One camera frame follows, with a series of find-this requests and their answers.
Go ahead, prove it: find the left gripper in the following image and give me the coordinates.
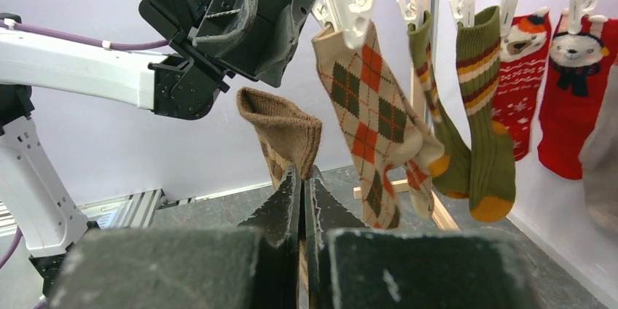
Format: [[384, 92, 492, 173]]
[[138, 0, 316, 87]]

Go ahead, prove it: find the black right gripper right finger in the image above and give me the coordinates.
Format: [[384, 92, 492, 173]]
[[304, 165, 367, 308]]

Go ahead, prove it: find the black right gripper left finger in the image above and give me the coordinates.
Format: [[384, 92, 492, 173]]
[[239, 165, 302, 308]]

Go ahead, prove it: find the brown striped sock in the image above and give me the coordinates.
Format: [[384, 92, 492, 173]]
[[236, 87, 322, 287]]

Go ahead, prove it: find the beige argyle sock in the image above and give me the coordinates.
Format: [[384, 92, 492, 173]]
[[405, 160, 434, 219], [311, 23, 445, 229]]

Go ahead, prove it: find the green striped sock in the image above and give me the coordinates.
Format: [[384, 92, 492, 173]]
[[407, 10, 472, 199], [455, 6, 516, 223]]

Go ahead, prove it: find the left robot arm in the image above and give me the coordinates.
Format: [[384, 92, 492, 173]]
[[1, 0, 270, 205]]

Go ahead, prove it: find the red snowflake sock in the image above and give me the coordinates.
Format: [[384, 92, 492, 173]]
[[492, 7, 552, 161]]

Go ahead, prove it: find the grey sock striped cuff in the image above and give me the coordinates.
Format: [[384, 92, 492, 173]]
[[579, 63, 617, 234]]

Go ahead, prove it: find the plain red sock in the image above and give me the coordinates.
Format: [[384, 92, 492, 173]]
[[537, 11, 617, 180]]

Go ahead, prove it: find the wooden rack frame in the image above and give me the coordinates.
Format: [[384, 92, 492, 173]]
[[352, 0, 462, 233]]

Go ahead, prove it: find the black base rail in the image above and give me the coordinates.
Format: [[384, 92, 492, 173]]
[[66, 189, 167, 229]]

